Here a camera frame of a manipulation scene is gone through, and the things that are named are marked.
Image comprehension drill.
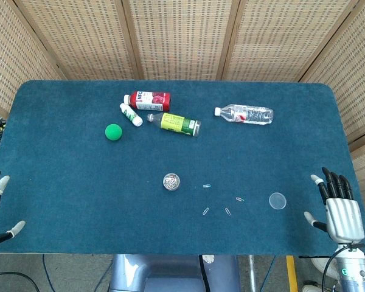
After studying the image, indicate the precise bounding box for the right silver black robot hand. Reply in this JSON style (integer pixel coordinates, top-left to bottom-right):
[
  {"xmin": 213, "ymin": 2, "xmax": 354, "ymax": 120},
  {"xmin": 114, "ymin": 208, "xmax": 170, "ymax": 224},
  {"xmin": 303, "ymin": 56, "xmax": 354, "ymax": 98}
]
[{"xmin": 303, "ymin": 166, "xmax": 365, "ymax": 245}]

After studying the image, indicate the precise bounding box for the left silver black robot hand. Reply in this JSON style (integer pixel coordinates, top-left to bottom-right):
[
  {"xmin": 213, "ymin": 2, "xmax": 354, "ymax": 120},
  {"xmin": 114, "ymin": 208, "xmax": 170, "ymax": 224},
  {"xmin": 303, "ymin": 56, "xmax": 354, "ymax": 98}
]
[{"xmin": 0, "ymin": 170, "xmax": 27, "ymax": 249}]

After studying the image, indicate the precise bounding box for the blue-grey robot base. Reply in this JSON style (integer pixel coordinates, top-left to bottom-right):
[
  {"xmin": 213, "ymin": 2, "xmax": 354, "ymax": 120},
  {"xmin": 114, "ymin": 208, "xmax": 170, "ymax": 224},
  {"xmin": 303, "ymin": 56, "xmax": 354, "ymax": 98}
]
[{"xmin": 108, "ymin": 254, "xmax": 242, "ymax": 292}]

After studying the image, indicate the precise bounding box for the clear round paperclip container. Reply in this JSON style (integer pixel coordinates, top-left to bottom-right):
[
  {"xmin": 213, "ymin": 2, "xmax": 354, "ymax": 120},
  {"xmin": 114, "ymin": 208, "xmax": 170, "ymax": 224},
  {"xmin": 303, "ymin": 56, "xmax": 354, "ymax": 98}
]
[{"xmin": 162, "ymin": 173, "xmax": 181, "ymax": 192}]

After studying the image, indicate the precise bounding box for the clear round plastic lid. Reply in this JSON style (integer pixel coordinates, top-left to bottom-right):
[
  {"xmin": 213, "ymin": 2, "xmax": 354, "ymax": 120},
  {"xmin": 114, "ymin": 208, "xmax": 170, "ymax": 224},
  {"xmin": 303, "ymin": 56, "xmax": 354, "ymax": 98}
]
[{"xmin": 268, "ymin": 192, "xmax": 287, "ymax": 210}]

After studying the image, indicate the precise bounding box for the blue felt table mat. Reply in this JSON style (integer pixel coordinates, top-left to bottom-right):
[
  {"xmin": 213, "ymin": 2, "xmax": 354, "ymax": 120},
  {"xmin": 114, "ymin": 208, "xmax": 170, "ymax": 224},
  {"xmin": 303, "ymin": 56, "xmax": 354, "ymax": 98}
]
[{"xmin": 0, "ymin": 79, "xmax": 365, "ymax": 256}]

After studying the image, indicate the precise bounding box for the metal table leg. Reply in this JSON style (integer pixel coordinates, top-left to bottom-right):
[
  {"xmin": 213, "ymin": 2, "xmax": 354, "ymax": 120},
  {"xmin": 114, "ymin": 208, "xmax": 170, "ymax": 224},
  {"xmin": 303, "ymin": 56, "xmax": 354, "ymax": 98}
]
[{"xmin": 248, "ymin": 255, "xmax": 258, "ymax": 292}]

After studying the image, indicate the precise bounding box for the green foam ball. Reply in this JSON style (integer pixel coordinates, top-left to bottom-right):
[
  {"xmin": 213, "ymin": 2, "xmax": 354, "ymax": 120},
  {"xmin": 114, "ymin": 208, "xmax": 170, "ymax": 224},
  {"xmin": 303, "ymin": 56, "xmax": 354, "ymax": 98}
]
[{"xmin": 105, "ymin": 123, "xmax": 123, "ymax": 142}]

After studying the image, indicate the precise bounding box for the clear water bottle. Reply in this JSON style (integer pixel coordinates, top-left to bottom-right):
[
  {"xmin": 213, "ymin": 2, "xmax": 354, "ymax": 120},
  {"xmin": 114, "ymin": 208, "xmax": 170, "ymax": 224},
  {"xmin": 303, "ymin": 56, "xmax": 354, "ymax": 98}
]
[{"xmin": 214, "ymin": 103, "xmax": 274, "ymax": 125}]

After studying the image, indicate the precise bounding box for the small white green bottle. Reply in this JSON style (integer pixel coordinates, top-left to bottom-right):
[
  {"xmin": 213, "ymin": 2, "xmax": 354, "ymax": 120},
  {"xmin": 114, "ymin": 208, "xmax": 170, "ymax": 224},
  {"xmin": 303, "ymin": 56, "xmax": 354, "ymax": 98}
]
[{"xmin": 119, "ymin": 103, "xmax": 144, "ymax": 127}]

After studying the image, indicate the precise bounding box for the red juice bottle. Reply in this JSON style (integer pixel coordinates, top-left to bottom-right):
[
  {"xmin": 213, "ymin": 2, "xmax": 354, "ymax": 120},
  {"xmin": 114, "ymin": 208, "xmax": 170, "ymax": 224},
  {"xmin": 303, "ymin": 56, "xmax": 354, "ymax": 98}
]
[{"xmin": 123, "ymin": 91, "xmax": 172, "ymax": 111}]

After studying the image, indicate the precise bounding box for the yellow green label bottle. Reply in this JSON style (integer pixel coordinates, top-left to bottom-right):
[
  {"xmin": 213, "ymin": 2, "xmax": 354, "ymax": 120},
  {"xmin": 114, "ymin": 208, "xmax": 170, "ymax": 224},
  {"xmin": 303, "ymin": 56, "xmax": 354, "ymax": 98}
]
[{"xmin": 147, "ymin": 112, "xmax": 202, "ymax": 137}]

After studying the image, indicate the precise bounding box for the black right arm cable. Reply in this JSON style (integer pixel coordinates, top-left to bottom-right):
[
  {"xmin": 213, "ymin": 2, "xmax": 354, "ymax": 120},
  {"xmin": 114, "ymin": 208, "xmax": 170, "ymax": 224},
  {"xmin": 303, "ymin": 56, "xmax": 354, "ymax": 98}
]
[{"xmin": 323, "ymin": 242, "xmax": 365, "ymax": 292}]

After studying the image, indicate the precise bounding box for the black floor cable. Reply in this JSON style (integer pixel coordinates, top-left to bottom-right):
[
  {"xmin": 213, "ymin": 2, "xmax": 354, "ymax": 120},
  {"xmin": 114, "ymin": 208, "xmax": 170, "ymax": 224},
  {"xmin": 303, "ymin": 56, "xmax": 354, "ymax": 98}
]
[{"xmin": 0, "ymin": 270, "xmax": 41, "ymax": 292}]

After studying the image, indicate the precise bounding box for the thin blue floor cable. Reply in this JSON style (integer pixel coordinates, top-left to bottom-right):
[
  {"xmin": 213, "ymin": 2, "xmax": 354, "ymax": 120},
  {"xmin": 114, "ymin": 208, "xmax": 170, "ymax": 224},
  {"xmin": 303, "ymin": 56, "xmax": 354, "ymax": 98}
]
[
  {"xmin": 41, "ymin": 254, "xmax": 55, "ymax": 292},
  {"xmin": 260, "ymin": 255, "xmax": 277, "ymax": 292}
]

